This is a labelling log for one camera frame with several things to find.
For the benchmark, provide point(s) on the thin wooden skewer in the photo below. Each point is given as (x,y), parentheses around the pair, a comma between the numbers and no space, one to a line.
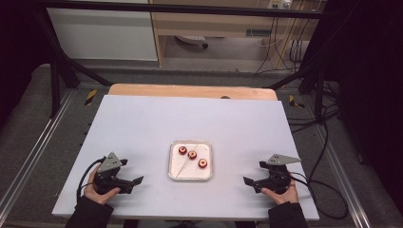
(182,167)

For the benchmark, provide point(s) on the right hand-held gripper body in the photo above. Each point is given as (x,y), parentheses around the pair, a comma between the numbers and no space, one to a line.
(277,182)

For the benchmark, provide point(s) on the white power strip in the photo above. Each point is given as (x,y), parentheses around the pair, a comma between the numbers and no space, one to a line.
(278,3)

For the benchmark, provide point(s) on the white chair base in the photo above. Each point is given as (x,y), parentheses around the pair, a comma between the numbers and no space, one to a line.
(190,39)

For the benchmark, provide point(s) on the black metal frame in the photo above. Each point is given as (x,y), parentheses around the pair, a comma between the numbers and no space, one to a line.
(190,9)

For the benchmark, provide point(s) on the black curtain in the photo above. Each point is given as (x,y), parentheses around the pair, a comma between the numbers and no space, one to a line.
(370,79)
(19,47)

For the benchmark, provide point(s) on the white board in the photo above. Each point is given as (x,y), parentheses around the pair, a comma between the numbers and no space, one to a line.
(142,126)

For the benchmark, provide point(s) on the person's left hand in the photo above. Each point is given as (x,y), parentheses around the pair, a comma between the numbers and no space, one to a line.
(95,193)

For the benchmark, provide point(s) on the white square tray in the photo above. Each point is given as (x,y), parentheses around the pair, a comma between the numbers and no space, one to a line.
(202,174)

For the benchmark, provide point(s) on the light wooden desk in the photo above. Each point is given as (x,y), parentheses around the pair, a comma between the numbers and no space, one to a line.
(206,27)

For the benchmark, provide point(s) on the aluminium rail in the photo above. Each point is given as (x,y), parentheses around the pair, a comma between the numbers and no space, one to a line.
(34,148)
(339,171)

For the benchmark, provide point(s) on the white cabinet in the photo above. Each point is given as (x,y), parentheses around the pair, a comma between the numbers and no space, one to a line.
(101,34)

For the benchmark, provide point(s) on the person's right hand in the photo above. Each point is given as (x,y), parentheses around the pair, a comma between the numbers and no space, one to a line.
(288,198)

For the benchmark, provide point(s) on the wooden table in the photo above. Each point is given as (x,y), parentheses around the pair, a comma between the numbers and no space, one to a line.
(190,91)

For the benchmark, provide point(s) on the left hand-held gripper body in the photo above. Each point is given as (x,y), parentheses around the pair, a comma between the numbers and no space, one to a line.
(109,177)

